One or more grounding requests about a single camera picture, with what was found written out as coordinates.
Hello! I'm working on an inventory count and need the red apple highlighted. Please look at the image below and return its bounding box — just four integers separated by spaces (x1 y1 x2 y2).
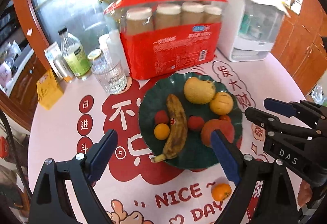
200 119 236 148

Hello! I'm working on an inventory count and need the white countertop appliance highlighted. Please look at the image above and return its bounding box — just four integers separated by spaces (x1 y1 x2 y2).
217 0 290 62

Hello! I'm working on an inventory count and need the clear drinking glass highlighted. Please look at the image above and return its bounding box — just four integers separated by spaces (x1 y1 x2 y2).
91 58 127 94

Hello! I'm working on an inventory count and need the small jar with lid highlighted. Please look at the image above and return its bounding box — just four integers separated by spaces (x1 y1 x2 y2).
87 48 106 74

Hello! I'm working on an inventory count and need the yellow orange with lines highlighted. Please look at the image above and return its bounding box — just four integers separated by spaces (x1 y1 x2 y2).
209 92 234 115

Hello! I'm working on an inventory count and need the white plastic bottle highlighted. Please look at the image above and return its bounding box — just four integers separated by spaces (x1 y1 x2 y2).
106 29 130 76

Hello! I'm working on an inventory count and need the small metal tin can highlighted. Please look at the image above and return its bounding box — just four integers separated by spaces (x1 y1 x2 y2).
53 56 74 83

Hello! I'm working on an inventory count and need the yellow cardboard box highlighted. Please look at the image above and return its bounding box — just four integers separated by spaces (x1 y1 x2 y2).
37 69 64 110

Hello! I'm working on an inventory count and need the small orange tomato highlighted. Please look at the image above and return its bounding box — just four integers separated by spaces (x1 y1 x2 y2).
154 123 170 140

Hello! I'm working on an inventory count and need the printed pink tablecloth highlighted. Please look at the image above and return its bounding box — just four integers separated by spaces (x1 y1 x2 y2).
28 51 305 223

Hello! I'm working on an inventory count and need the red lychee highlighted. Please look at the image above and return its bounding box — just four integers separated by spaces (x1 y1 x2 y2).
155 110 170 125
187 116 205 132

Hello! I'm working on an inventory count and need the dark green scalloped plate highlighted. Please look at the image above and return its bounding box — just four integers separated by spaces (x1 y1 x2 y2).
139 73 242 170

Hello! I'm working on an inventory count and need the red paper cup pack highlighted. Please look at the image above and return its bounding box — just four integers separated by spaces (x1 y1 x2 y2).
104 0 228 80

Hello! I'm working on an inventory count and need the white carton box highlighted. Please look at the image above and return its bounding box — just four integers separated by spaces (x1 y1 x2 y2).
44 42 63 80

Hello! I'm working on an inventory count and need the small tangerine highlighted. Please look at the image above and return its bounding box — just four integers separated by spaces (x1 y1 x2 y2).
211 183 232 202

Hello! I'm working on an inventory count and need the green label glass bottle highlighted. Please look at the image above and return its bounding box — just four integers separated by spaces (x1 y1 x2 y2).
58 27 91 81

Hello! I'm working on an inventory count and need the spotted ripe banana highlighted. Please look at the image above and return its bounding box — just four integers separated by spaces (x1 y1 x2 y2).
151 94 188 163

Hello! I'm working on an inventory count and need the yellow pear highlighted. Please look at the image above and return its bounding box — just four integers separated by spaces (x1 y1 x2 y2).
184 77 216 105

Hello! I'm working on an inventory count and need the red cherry tomato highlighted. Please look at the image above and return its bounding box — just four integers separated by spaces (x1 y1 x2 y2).
219 115 232 123

